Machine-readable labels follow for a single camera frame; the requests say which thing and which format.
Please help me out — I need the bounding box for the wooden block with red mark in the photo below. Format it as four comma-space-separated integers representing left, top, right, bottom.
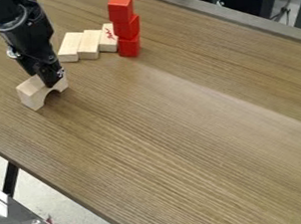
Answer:
95, 21, 123, 55

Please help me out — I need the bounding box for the plain wooden block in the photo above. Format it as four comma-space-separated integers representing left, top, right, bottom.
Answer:
54, 31, 88, 65
74, 28, 108, 62

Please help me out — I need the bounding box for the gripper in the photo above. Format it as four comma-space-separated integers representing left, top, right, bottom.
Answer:
0, 8, 68, 94

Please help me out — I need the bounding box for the white wooden arc block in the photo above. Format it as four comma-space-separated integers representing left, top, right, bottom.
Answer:
13, 69, 73, 113

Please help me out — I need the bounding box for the black table leg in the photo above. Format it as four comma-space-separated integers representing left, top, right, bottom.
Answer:
0, 158, 25, 199

